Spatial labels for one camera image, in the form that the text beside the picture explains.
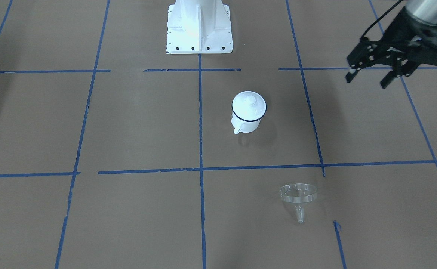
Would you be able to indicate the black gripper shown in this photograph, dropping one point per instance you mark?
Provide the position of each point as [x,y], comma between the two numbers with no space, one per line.
[400,30]

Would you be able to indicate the clear glass funnel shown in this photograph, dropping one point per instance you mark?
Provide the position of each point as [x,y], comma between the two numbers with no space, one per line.
[298,194]

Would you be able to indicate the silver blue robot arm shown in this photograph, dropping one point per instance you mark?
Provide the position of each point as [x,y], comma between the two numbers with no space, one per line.
[423,10]

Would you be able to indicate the white enamel mug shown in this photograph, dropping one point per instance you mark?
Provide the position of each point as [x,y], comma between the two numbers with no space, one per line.
[243,126]

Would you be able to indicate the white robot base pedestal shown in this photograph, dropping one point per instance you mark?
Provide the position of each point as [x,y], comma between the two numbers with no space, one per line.
[199,26]

